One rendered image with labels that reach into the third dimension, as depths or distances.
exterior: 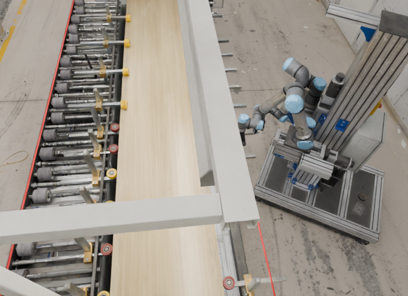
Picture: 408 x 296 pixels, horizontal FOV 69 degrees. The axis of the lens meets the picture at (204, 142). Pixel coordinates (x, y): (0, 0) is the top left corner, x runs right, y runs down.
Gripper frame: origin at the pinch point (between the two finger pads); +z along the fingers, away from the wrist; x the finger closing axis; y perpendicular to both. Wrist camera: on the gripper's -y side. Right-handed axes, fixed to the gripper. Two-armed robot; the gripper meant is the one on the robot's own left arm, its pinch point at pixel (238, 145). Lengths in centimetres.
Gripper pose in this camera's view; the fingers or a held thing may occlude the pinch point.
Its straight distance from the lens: 256.3
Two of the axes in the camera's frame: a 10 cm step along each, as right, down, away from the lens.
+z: -0.5, 5.8, 8.1
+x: -9.9, 0.7, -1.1
